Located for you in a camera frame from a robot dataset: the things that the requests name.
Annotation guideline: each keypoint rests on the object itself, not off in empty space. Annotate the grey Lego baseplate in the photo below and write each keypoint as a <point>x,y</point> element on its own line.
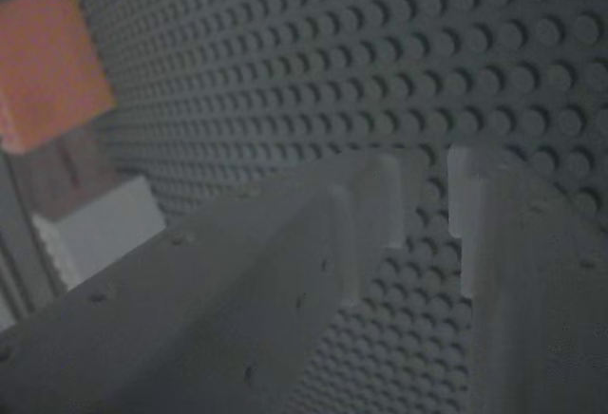
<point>332,53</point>

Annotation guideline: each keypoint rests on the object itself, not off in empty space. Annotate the orange lego brick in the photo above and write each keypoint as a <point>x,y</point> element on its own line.
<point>47,67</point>

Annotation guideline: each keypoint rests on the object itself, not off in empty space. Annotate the white lego brick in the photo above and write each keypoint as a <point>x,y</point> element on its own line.
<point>109,233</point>

